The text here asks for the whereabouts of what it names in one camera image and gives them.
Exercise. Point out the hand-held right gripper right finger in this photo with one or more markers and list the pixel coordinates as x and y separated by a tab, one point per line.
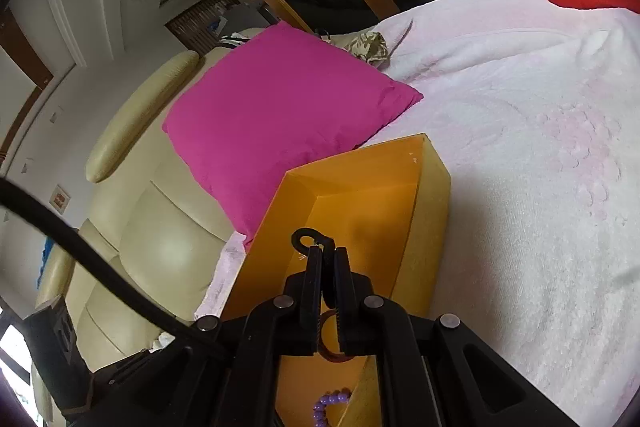
342	297

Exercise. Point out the magenta pillow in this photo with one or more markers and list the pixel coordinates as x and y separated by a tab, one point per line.
280	117

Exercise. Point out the patterned beige cloth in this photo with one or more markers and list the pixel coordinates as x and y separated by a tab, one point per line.
367	44

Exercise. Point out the small wall picture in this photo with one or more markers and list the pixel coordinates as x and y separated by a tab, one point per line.
61	199

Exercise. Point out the orange box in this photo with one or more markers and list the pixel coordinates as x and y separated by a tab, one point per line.
360	217

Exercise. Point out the cream leather sofa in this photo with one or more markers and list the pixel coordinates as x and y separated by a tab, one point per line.
165	247

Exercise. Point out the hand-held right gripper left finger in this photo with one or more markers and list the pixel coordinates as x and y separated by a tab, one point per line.
315	297

